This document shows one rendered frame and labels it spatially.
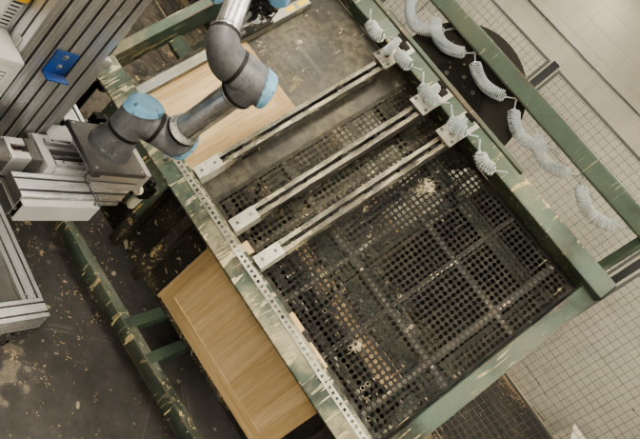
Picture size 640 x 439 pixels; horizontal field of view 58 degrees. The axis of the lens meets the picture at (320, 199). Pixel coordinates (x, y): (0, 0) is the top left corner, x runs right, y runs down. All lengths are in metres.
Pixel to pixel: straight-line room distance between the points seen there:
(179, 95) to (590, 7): 5.46
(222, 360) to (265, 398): 0.27
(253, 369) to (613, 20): 5.73
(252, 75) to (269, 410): 1.64
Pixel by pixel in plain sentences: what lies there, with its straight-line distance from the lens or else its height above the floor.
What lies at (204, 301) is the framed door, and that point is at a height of 0.46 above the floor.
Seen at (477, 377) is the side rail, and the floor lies 1.30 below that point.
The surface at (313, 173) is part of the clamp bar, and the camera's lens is 2.55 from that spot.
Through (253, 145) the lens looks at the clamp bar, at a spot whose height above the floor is 1.15.
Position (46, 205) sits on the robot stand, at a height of 0.95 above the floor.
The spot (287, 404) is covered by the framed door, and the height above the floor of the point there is 0.53.
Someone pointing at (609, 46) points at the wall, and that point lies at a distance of 7.22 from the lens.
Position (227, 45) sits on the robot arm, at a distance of 1.66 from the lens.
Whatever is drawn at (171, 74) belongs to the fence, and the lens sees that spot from 2.82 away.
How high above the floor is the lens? 2.11
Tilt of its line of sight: 21 degrees down
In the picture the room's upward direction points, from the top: 49 degrees clockwise
